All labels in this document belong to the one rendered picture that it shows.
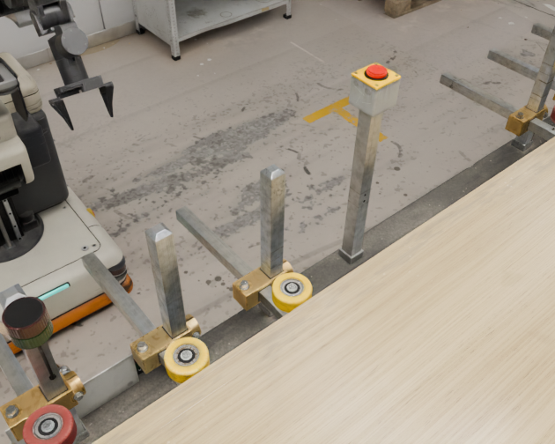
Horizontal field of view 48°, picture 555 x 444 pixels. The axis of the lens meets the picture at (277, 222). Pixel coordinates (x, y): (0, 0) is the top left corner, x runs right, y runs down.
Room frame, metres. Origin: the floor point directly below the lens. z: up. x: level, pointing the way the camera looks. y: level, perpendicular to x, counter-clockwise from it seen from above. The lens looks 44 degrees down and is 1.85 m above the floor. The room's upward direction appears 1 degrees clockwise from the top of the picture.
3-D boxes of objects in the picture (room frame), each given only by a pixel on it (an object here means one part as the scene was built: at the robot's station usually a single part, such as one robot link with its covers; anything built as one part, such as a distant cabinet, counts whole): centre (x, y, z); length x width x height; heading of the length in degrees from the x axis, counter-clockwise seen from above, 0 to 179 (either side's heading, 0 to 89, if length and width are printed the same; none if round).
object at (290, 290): (0.79, -0.03, 0.85); 0.08 x 0.08 x 0.11
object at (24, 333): (0.54, 0.36, 1.13); 0.06 x 0.06 x 0.02
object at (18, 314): (0.54, 0.36, 1.03); 0.06 x 0.06 x 0.22; 40
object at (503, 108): (1.59, -0.66, 0.81); 0.43 x 0.03 x 0.04; 40
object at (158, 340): (0.72, 0.22, 0.81); 0.14 x 0.06 x 0.05; 130
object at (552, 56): (1.55, -0.75, 0.86); 0.04 x 0.04 x 0.48; 40
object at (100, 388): (0.61, 0.38, 0.75); 0.26 x 0.01 x 0.10; 130
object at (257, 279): (0.88, 0.03, 0.81); 0.14 x 0.06 x 0.05; 130
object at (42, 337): (0.54, 0.36, 1.10); 0.06 x 0.06 x 0.02
